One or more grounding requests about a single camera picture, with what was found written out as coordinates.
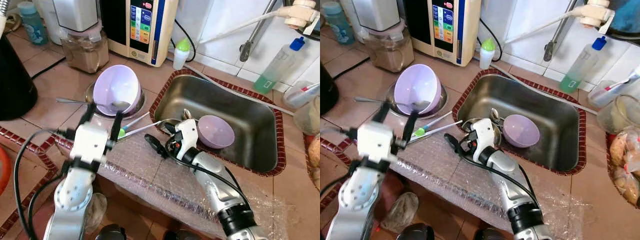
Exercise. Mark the teal plastic bottle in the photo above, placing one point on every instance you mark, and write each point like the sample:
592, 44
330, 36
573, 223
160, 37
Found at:
34, 25
340, 22

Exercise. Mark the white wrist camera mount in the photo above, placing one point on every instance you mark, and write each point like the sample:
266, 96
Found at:
187, 132
484, 132
90, 142
377, 142

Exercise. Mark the clear glass jar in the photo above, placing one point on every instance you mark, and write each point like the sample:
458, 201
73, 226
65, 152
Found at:
620, 115
307, 117

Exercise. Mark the metal faucet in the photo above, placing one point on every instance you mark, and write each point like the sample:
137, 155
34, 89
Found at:
560, 32
255, 32

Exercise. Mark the cream water ionizer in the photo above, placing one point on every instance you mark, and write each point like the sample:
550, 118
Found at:
150, 30
450, 30

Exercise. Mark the cream faucet filter head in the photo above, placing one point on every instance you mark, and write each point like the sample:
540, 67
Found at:
300, 15
597, 15

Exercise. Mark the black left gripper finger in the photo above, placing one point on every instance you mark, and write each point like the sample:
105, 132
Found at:
119, 122
411, 124
87, 114
380, 113

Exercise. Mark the crumpled clear plastic bag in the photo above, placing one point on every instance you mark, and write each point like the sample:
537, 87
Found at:
402, 210
97, 212

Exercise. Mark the small white bottle green cap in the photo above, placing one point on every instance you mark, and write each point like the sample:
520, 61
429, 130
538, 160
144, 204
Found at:
487, 57
181, 57

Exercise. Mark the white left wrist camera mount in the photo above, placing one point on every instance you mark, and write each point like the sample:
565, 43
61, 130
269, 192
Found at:
90, 142
377, 142

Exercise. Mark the lilac plastic bowl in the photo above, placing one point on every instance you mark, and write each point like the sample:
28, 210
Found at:
417, 87
522, 131
115, 87
217, 132

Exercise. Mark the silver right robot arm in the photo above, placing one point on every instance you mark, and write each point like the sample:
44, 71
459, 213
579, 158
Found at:
515, 185
215, 185

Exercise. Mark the white stick with green grip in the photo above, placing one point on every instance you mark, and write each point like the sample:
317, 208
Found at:
142, 128
440, 129

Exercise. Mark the dark robot left foot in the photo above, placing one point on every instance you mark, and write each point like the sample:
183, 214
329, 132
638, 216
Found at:
415, 232
110, 232

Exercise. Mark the silver grinder with brown jar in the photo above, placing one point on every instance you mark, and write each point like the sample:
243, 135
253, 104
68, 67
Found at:
85, 55
387, 52

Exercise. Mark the bag of brown produce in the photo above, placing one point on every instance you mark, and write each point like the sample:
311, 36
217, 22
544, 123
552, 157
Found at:
627, 170
315, 160

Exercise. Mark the clear bubble wrap sheet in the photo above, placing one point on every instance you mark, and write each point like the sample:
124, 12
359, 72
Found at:
450, 180
165, 185

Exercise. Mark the dark blue pot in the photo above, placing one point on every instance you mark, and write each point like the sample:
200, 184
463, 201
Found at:
625, 17

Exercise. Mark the white water pipe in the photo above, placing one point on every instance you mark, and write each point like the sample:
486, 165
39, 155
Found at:
545, 26
240, 27

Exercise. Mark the clear plastic container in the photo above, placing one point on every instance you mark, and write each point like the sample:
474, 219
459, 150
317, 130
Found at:
300, 97
605, 97

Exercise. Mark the black electric kettle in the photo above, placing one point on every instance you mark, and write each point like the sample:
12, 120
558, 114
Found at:
15, 85
327, 92

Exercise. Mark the clear soap bottle blue cap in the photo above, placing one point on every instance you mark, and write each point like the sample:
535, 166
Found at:
277, 67
580, 65

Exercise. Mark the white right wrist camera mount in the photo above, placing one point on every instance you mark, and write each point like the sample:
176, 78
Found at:
484, 132
187, 132

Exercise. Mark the round steel plate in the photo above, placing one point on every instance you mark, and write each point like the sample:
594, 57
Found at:
141, 107
443, 102

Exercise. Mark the red white toothbrush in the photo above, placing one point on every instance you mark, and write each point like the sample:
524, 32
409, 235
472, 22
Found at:
622, 84
312, 88

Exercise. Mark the white stick with teal band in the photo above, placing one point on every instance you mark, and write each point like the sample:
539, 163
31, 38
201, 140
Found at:
437, 121
137, 121

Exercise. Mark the short metal spoon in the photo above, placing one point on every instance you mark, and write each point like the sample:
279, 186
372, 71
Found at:
494, 115
187, 114

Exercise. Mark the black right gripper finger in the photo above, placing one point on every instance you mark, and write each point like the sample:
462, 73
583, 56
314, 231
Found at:
453, 143
169, 128
468, 128
155, 145

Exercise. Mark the stainless steel sink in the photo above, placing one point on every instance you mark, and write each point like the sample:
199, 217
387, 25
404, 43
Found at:
525, 95
225, 95

